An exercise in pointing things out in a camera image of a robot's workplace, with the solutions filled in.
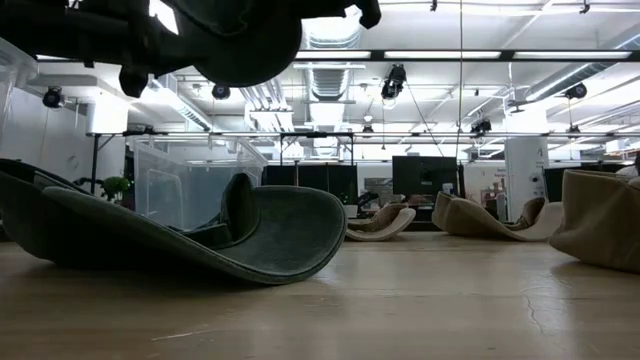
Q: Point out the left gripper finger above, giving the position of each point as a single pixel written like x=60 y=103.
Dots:
x=134 y=82

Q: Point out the black frame light bar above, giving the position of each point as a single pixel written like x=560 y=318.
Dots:
x=506 y=55

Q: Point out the black desk partition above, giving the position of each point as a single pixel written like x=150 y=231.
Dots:
x=310 y=180

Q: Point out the black computer monitor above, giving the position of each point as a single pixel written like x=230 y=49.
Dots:
x=425 y=175

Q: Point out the clear plastic bin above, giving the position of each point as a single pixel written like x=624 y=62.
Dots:
x=190 y=190

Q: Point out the wide black monitor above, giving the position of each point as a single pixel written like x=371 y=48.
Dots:
x=552 y=185

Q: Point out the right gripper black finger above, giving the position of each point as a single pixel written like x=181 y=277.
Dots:
x=369 y=12

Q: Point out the clear plastic container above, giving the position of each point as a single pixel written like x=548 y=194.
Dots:
x=15 y=65

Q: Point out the silver ribbed ceiling duct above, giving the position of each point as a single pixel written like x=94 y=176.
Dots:
x=327 y=82

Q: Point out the white room pillar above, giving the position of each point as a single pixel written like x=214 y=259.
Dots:
x=525 y=190

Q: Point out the green potted plant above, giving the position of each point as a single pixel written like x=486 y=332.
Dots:
x=116 y=186

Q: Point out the black ceiling spotlight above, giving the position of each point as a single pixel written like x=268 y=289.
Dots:
x=481 y=126
x=576 y=91
x=393 y=81
x=52 y=96
x=220 y=92

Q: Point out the white cup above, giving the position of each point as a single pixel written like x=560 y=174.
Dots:
x=352 y=211

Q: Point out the person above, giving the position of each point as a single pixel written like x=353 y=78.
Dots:
x=629 y=170

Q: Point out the black overhead frame rail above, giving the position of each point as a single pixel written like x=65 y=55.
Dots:
x=320 y=134

